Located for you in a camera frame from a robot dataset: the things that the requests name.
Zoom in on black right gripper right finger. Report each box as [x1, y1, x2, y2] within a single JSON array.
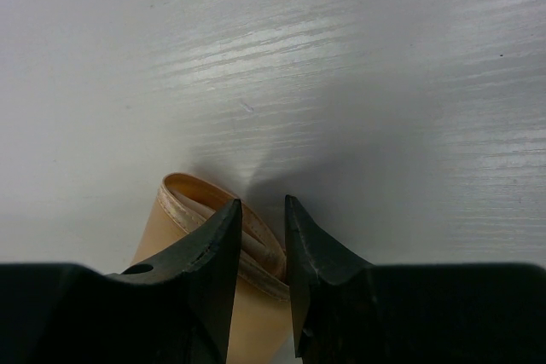
[[285, 196, 545, 363]]

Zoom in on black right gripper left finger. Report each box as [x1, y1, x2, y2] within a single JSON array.
[[1, 199, 242, 363]]

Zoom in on beige cloth napkin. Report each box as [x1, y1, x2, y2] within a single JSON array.
[[132, 173, 292, 363]]

